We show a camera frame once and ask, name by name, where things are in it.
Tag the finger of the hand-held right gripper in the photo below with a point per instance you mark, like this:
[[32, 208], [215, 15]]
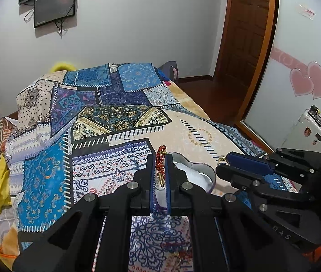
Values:
[[248, 163], [234, 175]]

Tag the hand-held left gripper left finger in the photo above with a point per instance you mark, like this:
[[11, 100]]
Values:
[[151, 181]]

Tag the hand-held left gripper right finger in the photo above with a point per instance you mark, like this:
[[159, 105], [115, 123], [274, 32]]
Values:
[[168, 184]]

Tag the heart-shaped tin box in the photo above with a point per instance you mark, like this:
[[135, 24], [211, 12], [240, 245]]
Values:
[[198, 177]]

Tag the red gold beaded jewelry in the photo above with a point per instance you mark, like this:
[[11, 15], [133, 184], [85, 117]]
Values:
[[177, 253]]

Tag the white appliance with stickers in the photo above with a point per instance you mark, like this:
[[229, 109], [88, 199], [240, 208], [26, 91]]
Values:
[[307, 130]]

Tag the patchwork printed blanket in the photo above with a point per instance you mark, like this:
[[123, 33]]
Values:
[[106, 119]]

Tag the pink heart stickers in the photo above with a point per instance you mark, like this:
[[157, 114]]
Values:
[[316, 78]]

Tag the grey bag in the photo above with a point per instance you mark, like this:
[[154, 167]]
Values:
[[170, 69]]

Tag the white sliding wardrobe door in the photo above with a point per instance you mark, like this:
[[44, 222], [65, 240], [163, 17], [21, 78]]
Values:
[[299, 48]]

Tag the brown wooden door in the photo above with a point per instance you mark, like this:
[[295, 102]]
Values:
[[245, 28]]

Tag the yellow plush toy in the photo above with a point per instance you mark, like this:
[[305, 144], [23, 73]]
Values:
[[61, 67]]

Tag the red white door sticker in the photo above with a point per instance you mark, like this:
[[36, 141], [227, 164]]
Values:
[[307, 12]]

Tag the small black wall screen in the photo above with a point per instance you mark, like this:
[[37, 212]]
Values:
[[54, 7]]

